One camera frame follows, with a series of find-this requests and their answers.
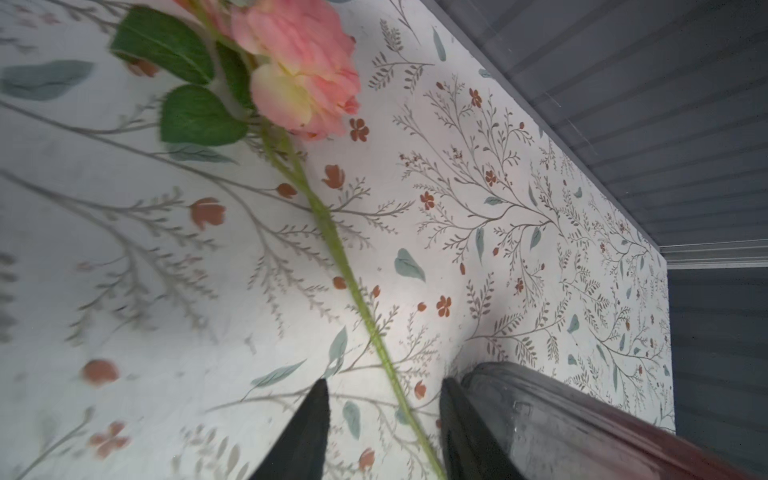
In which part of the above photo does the pink glass vase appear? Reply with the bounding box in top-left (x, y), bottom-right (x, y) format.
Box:
top-left (456, 362), bottom-right (751, 479)

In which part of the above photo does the floral patterned table mat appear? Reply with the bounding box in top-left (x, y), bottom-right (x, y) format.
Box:
top-left (1, 1), bottom-right (675, 479)

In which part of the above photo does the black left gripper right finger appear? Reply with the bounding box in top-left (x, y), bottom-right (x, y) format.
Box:
top-left (439, 378), bottom-right (524, 480)

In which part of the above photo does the pink yellow rose spray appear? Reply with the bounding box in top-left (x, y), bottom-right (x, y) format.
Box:
top-left (110, 1), bottom-right (445, 478)

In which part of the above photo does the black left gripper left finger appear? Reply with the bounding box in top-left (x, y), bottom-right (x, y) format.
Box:
top-left (249, 379), bottom-right (330, 480)

